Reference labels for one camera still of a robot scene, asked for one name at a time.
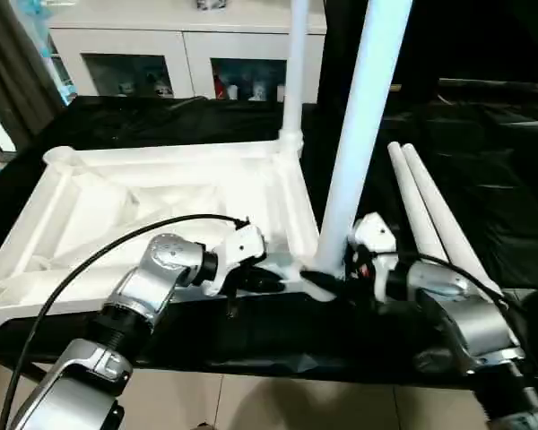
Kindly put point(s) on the white plastic table leg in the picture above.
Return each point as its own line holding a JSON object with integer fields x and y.
{"x": 293, "y": 67}
{"x": 448, "y": 224}
{"x": 363, "y": 112}
{"x": 412, "y": 201}

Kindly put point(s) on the white plastic table top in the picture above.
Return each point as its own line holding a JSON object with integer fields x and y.
{"x": 116, "y": 192}

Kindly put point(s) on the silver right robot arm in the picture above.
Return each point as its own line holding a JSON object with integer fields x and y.
{"x": 475, "y": 313}

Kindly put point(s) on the black mat cloth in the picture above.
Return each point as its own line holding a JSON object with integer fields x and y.
{"x": 273, "y": 331}

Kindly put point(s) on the black fabric backdrop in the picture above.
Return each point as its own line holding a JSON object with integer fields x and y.
{"x": 484, "y": 36}

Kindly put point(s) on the white glass door cabinet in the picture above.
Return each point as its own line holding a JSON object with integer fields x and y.
{"x": 139, "y": 40}

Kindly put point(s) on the dark patterned cabinet-top object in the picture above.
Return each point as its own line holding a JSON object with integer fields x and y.
{"x": 210, "y": 3}

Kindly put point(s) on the blue white patterned strip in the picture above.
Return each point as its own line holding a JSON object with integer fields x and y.
{"x": 58, "y": 58}

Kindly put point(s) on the grey brown curtain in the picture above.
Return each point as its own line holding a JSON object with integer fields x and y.
{"x": 18, "y": 67}

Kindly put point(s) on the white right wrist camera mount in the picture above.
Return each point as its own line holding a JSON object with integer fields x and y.
{"x": 379, "y": 237}

